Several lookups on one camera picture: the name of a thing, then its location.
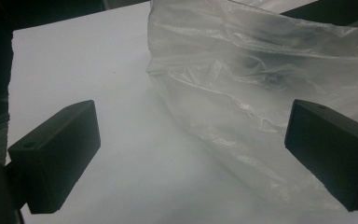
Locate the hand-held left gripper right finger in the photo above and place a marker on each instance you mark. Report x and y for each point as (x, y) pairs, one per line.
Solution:
(332, 149)

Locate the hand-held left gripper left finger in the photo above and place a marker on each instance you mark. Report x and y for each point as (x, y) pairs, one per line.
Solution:
(56, 155)

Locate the clear plastic bag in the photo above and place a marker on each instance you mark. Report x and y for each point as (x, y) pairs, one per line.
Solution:
(245, 93)

